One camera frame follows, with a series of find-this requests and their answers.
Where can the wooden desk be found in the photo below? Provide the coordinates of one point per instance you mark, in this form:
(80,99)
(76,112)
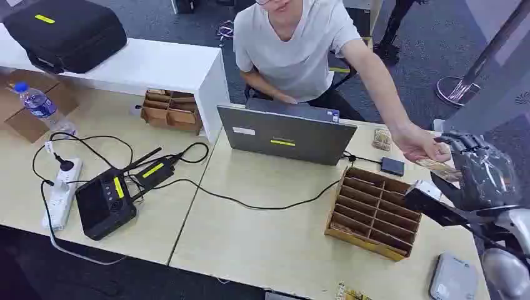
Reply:
(366,18)

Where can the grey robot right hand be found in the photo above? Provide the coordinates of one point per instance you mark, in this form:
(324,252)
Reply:
(484,178)

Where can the black power plug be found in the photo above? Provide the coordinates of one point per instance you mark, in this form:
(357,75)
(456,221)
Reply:
(65,165)

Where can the person's left hand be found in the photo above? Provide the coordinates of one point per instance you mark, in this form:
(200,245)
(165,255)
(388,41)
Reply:
(418,145)

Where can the loose printed cards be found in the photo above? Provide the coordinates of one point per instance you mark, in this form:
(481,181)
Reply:
(350,294)

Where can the black adapter yellow label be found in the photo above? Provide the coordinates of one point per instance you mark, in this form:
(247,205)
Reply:
(155,174)

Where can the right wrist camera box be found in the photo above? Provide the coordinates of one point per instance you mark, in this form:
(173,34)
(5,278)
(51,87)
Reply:
(430,198)

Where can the black screen device yellow label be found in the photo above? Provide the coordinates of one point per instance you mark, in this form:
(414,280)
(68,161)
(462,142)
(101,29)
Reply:
(99,207)

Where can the white power strip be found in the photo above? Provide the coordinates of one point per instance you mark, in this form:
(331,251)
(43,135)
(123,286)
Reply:
(60,203)

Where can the steel stanchion post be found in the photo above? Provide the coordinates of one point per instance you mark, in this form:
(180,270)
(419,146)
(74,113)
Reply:
(458,89)

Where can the clear water bottle blue cap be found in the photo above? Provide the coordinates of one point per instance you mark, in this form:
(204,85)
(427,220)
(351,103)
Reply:
(40,106)

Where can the open cardboard box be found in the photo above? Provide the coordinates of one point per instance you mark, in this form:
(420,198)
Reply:
(25,121)

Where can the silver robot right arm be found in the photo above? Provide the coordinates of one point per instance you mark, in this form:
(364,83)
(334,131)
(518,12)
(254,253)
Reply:
(505,265)

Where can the person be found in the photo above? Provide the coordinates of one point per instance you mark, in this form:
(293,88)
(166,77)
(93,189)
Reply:
(296,54)

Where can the grey flat device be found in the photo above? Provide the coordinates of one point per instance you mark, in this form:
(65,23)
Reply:
(454,278)

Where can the small wooden card box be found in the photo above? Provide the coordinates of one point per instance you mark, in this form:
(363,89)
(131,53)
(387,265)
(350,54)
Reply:
(179,118)

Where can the black carrying case yellow label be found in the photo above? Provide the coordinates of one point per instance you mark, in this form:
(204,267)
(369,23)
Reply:
(66,33)

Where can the white desk shelf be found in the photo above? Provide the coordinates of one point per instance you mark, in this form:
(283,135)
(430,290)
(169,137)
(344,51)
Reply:
(157,62)

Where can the black antenna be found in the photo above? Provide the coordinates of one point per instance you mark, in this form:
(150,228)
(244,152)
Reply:
(143,159)

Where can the grey laptop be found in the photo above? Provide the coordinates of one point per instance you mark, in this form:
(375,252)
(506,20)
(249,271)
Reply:
(290,136)

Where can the wooden slotted card box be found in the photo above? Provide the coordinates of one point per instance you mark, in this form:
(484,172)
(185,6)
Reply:
(372,215)

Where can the small black box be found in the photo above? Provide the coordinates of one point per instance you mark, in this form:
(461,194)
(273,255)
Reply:
(392,166)

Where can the stack of cards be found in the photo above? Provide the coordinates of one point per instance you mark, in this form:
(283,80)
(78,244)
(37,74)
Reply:
(382,140)

